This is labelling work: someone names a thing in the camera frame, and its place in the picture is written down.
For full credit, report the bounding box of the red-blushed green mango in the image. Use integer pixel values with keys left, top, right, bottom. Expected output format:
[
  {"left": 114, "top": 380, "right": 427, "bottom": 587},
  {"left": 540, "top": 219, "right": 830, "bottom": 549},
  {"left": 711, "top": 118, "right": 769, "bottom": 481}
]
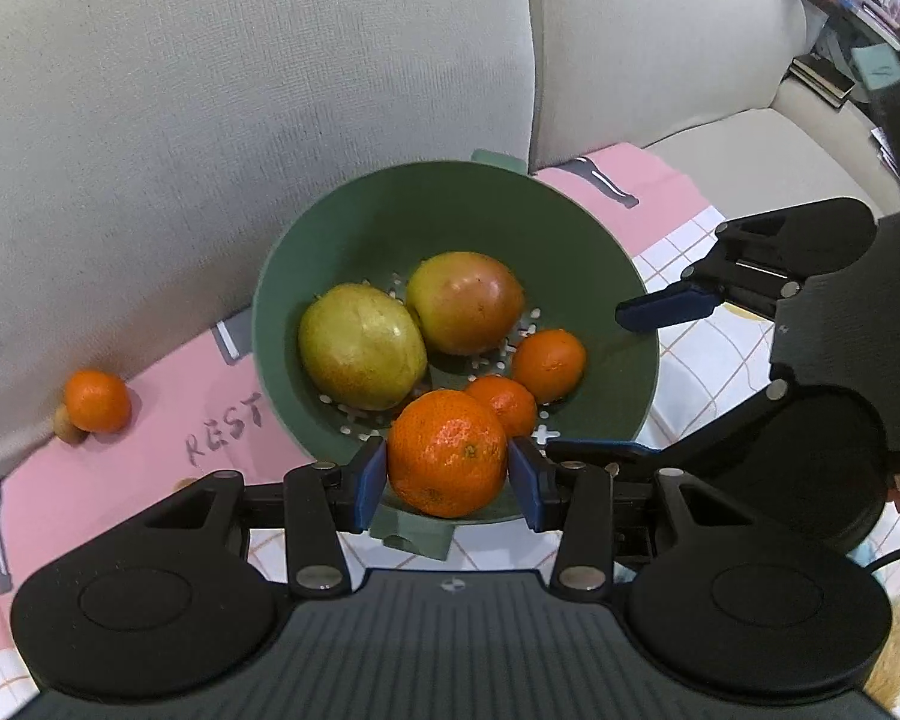
[{"left": 406, "top": 251, "right": 527, "bottom": 356}]

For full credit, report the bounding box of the yellow-green mango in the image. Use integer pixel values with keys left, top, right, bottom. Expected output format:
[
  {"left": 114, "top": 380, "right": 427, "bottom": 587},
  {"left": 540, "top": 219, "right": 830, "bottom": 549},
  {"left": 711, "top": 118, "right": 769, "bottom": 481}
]
[{"left": 298, "top": 282, "right": 428, "bottom": 412}]

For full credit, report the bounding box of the pink checked printed cloth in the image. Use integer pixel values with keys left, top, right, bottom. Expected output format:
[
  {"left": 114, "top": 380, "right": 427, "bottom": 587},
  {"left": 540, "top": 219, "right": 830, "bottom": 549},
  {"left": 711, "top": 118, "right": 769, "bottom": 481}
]
[{"left": 0, "top": 142, "right": 900, "bottom": 720}]

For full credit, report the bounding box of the black cable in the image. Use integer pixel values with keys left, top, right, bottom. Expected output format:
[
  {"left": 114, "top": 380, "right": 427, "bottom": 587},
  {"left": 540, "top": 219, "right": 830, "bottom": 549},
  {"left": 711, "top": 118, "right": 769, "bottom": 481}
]
[{"left": 861, "top": 538, "right": 900, "bottom": 580}]

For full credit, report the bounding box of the stack of dark books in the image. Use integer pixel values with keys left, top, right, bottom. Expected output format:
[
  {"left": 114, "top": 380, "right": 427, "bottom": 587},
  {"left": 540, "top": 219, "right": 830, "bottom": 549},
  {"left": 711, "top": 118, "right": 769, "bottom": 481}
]
[{"left": 786, "top": 49, "right": 860, "bottom": 110}]

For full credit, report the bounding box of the green colander bowl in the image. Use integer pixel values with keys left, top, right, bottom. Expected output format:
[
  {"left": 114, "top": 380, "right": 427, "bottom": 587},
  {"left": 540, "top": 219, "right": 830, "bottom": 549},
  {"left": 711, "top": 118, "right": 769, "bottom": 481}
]
[{"left": 251, "top": 148, "right": 661, "bottom": 562}]

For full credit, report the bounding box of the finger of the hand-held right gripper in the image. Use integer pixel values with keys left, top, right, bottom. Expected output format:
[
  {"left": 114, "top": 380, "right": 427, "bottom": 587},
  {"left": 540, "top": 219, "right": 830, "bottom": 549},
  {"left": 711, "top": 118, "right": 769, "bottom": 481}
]
[
  {"left": 546, "top": 381, "right": 790, "bottom": 477},
  {"left": 615, "top": 211, "right": 803, "bottom": 332}
]

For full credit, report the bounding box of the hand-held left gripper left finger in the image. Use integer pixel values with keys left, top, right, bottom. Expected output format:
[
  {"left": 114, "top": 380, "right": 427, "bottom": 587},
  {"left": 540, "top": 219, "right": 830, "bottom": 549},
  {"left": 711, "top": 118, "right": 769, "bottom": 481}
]
[{"left": 139, "top": 436, "right": 388, "bottom": 601}]

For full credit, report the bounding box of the orange mandarin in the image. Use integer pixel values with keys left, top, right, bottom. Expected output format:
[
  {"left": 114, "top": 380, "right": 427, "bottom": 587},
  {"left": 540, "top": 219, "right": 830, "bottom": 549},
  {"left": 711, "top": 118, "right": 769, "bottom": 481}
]
[
  {"left": 511, "top": 328, "right": 587, "bottom": 404},
  {"left": 64, "top": 369, "right": 132, "bottom": 434},
  {"left": 386, "top": 388, "right": 509, "bottom": 518},
  {"left": 465, "top": 375, "right": 539, "bottom": 440}
]

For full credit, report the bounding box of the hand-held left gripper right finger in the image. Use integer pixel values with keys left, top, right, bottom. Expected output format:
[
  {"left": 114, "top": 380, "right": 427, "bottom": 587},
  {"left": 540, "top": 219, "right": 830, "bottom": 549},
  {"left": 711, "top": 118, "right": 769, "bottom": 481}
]
[{"left": 508, "top": 436, "right": 752, "bottom": 601}]

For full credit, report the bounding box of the beige fabric sofa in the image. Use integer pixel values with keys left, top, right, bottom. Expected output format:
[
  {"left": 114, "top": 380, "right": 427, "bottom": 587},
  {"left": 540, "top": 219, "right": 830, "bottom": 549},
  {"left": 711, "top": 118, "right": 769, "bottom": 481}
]
[{"left": 0, "top": 0, "right": 900, "bottom": 492}]

